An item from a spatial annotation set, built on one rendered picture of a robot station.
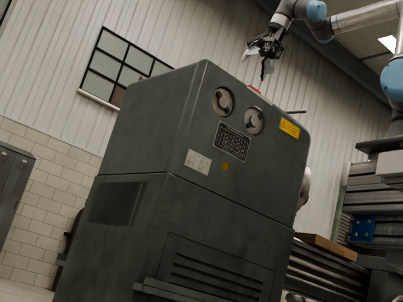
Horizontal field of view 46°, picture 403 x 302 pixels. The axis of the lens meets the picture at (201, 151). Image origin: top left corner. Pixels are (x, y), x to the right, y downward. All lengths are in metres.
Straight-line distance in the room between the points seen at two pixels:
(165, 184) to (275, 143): 0.49
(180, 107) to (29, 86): 7.21
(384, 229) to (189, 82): 0.76
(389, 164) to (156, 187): 0.67
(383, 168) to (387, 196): 0.15
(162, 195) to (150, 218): 0.07
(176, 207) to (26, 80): 7.34
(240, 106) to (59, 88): 7.31
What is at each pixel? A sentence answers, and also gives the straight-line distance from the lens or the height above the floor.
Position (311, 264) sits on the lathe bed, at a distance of 2.03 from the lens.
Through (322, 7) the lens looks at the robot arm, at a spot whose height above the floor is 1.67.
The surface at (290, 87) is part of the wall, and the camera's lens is 12.28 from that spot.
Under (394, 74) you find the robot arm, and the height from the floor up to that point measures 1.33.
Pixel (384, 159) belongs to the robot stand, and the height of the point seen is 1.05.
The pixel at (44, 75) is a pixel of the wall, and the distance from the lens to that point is 8.76.
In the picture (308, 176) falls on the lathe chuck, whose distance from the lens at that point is 2.02.
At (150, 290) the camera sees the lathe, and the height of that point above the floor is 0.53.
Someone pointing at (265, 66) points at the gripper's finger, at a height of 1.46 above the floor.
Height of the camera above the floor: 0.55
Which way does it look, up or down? 16 degrees up
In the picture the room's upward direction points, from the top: 16 degrees clockwise
